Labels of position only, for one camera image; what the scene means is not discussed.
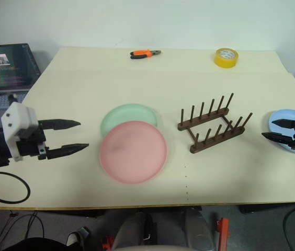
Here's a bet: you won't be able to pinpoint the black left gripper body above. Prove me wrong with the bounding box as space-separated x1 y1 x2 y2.
16 122 51 161

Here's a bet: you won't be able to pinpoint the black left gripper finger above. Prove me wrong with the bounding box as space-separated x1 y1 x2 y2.
38 118 82 131
47 143 89 161

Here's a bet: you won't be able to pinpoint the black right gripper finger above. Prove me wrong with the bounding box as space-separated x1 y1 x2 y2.
271 119 295 129
262 132 295 147

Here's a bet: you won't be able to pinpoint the red plastic plate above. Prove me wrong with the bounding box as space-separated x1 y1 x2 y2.
99 120 168 185

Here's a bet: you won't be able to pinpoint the wooden dish rack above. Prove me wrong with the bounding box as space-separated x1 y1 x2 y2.
177 92 254 154

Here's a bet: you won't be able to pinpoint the blue plastic plate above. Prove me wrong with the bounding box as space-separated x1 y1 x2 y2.
268 108 295 156

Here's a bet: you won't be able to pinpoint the green plastic plate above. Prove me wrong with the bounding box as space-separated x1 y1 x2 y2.
100 103 160 139

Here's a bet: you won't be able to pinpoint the open grey laptop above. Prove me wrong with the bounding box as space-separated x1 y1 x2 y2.
0 43 42 131

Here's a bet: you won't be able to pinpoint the yellow tape roll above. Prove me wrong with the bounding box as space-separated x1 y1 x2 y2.
213 47 240 69

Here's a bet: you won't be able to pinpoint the grey foot pedal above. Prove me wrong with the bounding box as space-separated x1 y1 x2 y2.
66 226 91 247

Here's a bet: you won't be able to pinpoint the small red floor object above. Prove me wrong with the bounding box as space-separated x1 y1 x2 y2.
101 234 115 250

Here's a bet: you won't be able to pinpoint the black rounded floor object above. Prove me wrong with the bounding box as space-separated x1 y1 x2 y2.
0 236 69 251

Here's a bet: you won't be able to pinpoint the grey rounded shape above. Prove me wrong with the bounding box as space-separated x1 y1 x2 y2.
111 211 149 249
185 208 215 249

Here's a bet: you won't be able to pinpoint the orange black pliers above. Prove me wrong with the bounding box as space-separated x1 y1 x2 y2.
130 49 162 60

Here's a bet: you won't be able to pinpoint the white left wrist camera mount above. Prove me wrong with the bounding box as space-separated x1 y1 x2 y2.
1 101 39 162

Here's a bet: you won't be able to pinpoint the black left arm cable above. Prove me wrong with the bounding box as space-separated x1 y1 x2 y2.
0 164 31 203

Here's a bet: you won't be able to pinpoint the black table frame bar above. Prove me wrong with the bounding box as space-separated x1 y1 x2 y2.
239 202 295 216

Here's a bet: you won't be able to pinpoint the thin black floor cable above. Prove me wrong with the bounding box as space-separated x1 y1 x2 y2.
0 211 47 239

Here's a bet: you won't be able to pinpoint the orange metal post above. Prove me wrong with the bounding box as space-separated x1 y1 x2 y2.
216 217 230 251

